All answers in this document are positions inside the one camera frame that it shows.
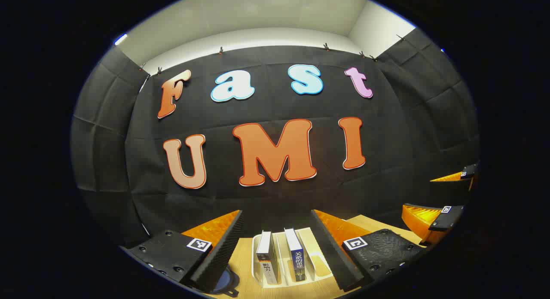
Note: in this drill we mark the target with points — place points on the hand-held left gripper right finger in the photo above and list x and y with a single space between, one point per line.
333 251

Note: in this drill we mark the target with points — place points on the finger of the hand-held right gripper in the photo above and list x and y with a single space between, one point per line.
449 217
451 186

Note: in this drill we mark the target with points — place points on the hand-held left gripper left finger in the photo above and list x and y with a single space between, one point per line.
223 251

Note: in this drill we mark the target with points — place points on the white plastic bookshelf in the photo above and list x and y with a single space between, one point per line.
310 243

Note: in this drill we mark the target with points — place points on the blue schoolbag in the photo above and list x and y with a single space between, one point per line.
223 282

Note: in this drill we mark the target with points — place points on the dark blue cover book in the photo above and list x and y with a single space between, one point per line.
296 258

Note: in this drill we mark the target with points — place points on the grey portrait cover book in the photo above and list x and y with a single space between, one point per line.
266 260

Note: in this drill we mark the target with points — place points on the black backdrop cloth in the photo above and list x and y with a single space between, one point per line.
275 196

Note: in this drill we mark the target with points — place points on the row of small backdrop clamps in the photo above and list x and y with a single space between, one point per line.
221 50

